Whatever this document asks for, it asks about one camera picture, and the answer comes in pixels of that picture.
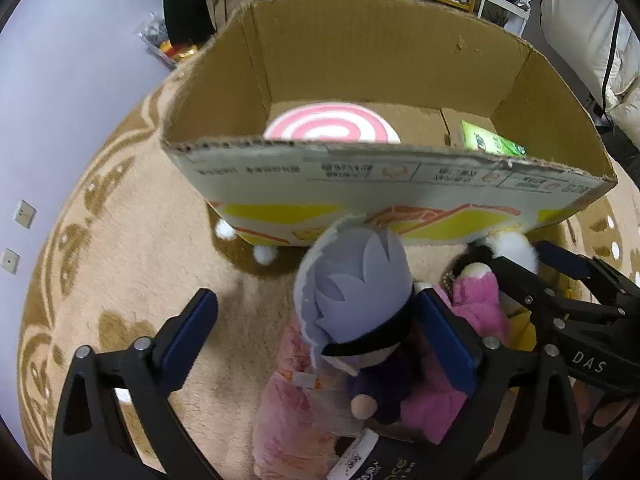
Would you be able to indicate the beige patterned rug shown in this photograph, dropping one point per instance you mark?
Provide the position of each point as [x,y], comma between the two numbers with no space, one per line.
[125,270]

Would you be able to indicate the grey-haired plush doll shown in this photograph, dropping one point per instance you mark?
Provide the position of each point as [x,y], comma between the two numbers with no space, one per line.
[350,285]

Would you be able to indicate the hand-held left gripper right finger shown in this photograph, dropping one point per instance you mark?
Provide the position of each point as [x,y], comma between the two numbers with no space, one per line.
[450,347]

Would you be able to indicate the yellow soft toy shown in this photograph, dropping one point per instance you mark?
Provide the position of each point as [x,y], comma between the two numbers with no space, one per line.
[522,332]

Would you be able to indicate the pink plush toy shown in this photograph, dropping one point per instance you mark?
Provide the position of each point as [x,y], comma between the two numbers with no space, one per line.
[477,302]

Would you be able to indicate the dark hanging garment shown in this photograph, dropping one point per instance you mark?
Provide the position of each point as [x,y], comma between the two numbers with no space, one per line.
[187,0]

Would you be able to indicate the cardboard box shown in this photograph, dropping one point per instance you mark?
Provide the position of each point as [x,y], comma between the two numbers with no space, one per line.
[360,60]

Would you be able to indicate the green packet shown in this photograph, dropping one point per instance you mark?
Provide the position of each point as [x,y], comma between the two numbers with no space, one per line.
[482,139]

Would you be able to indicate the white puffer jacket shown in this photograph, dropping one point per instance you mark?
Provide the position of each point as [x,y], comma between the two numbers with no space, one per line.
[580,25]

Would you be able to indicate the white pom-pom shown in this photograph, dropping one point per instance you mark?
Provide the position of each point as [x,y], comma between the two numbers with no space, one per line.
[225,229]
[264,255]

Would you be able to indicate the pink swirl round cushion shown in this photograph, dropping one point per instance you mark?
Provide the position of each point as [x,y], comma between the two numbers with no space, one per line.
[330,121]

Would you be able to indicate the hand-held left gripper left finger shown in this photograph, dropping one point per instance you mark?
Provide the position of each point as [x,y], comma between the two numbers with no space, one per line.
[187,342]

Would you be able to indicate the white cart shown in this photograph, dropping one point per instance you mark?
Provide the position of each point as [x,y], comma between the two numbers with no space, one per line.
[502,2]

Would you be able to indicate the white wall socket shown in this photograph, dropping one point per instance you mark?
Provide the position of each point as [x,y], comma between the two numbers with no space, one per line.
[9,261]
[25,213]

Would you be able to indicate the black packet with white label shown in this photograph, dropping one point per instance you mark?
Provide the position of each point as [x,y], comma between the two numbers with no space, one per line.
[395,460]

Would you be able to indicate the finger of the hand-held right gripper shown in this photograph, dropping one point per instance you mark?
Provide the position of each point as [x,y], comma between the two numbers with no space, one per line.
[562,258]
[520,285]

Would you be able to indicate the black and white plush toy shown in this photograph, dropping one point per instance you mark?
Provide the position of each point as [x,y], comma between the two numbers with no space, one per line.
[512,250]

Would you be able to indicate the clear bag of small things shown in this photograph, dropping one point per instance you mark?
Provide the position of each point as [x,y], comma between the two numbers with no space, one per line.
[160,40]

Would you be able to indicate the pink translucent plastic bag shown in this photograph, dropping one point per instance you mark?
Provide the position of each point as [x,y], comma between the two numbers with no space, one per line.
[290,410]

